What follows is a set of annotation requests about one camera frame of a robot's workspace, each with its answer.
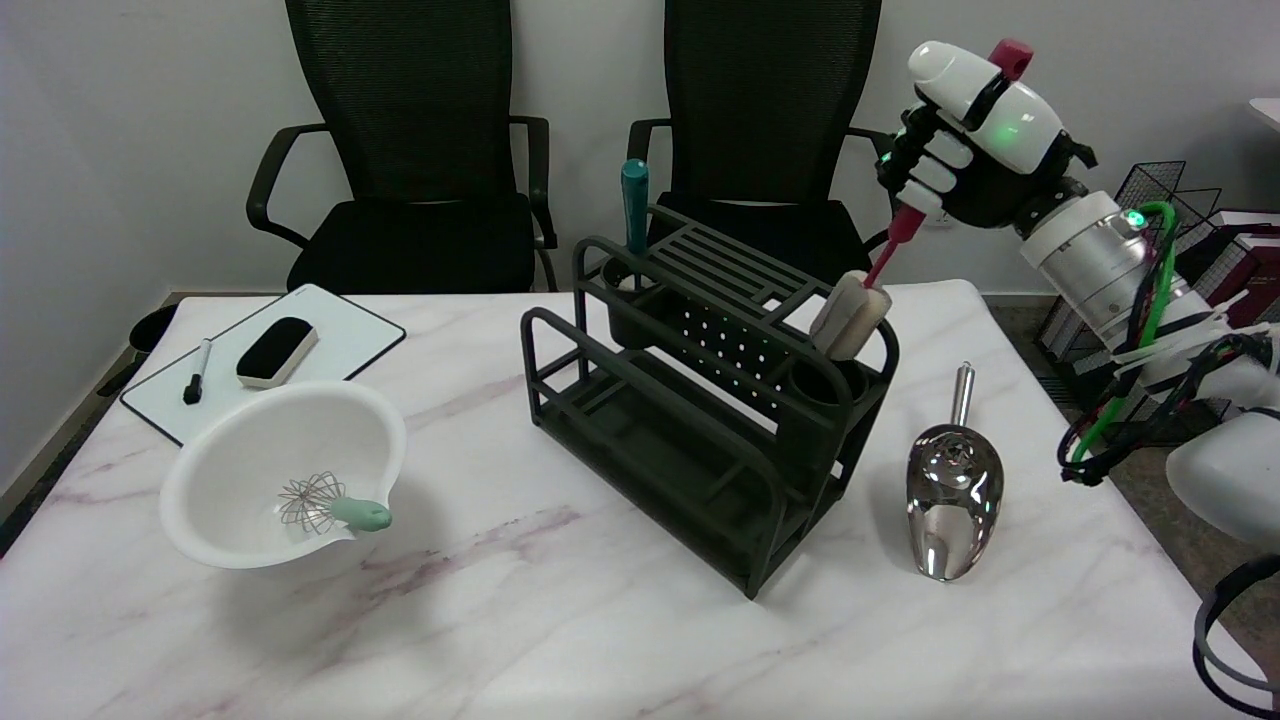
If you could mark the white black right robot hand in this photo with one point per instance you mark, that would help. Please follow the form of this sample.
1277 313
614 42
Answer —
1010 130

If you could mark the pink sponge bottle brush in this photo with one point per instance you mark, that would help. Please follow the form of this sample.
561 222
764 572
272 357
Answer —
850 315

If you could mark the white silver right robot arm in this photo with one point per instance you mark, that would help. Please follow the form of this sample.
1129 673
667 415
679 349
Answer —
1095 265

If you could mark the black mesh office chair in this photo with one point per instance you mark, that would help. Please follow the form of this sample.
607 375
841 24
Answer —
410 120
770 100

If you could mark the white furniture corner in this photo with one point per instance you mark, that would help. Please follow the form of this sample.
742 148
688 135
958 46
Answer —
1268 110

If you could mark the maroon book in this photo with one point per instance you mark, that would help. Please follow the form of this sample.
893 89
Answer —
1250 265

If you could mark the shiny metal scoop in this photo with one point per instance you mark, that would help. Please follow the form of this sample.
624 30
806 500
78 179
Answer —
950 500

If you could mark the black metal dish rack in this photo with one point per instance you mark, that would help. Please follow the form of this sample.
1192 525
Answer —
650 440

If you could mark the small white whiteboard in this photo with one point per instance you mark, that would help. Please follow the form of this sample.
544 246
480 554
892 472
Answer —
345 335

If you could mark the black white board eraser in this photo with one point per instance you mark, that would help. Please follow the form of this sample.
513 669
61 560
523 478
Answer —
275 350

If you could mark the white plastic mixing bowl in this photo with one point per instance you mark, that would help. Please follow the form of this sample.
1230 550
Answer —
250 460

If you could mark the black whiteboard marker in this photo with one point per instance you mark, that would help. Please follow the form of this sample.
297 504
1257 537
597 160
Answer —
197 375

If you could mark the black round floor object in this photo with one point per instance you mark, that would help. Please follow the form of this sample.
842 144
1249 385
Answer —
150 328

